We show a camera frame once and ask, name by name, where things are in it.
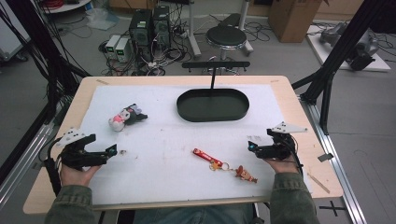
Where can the grey device on board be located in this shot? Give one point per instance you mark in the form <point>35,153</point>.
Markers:
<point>362,46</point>

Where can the clear plastic bag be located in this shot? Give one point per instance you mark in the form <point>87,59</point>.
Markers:
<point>101,18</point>

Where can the person's right hand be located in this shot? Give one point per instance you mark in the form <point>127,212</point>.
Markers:
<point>285,166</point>

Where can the grey tape piece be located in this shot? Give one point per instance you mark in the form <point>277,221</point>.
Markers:
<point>325,157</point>

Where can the aluminium rail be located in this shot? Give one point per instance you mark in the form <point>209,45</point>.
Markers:
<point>336,168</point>
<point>25,155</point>

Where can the black T-shaped stand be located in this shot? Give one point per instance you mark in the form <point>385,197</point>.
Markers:
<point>214,64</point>

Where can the thin wooden stick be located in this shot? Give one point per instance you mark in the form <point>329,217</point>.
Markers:
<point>319,183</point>

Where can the white round table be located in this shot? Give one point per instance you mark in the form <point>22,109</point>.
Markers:
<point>67,6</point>

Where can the black round stool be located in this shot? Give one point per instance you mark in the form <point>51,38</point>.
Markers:
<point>226,36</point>

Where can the white power supply unit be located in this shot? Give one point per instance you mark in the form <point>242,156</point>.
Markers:
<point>123,49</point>
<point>112,45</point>

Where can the person's left hand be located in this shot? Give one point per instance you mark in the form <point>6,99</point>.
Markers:
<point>76,177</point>

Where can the black frame strut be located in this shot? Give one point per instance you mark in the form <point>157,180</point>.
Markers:
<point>342,46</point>
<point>37,37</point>

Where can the pink and black plush toy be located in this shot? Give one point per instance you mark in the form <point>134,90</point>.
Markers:
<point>126,118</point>

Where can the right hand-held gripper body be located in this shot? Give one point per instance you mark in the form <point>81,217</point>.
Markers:
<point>280,151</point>

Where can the person's legs in jeans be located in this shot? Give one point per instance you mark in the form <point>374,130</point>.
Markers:
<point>193,215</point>

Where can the white floor board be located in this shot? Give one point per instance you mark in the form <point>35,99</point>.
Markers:
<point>378,63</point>

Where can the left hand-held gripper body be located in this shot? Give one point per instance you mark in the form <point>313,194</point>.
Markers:
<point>77,157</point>

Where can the black computer tower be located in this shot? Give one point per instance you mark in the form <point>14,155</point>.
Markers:
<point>162,25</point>
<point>141,31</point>

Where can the white desk leg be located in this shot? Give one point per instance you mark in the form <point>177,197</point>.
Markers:
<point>246,28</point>
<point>193,31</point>

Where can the brown cardboard box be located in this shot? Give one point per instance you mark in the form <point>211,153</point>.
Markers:
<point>292,18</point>

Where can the black oval tray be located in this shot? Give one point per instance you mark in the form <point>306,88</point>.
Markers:
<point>211,107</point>

